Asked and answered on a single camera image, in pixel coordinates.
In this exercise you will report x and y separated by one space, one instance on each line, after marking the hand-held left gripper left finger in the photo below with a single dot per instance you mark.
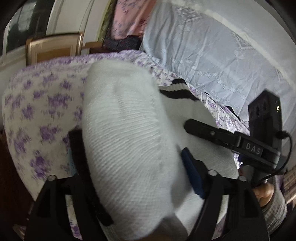
76 150

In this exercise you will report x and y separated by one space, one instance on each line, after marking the dark patterned blanket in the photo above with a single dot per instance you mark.
120 42

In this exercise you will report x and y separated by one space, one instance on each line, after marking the pink floral blanket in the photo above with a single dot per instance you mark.
129 18

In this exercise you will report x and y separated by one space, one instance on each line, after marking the green patterned cloth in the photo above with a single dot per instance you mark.
105 27

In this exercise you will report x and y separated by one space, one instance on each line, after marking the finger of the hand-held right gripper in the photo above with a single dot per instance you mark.
208 132

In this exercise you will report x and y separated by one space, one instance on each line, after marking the purple floral bed sheet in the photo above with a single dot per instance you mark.
41 104

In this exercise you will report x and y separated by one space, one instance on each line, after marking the person's right hand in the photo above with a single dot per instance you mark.
264 193

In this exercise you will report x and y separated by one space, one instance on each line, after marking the white lace cover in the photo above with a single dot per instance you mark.
208 58

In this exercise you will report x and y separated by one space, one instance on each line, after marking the brick patterned cloth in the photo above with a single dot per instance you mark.
290 185

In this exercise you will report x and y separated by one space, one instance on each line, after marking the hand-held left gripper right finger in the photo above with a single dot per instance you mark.
192 171

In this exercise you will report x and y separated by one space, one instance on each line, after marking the white sweater with black stripes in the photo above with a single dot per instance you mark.
129 139

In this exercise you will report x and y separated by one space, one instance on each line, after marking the person's right forearm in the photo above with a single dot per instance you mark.
276 208

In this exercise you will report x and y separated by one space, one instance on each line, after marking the wooden cabinet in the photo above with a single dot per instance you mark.
53 49

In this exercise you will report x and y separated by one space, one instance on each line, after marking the window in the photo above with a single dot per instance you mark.
25 23

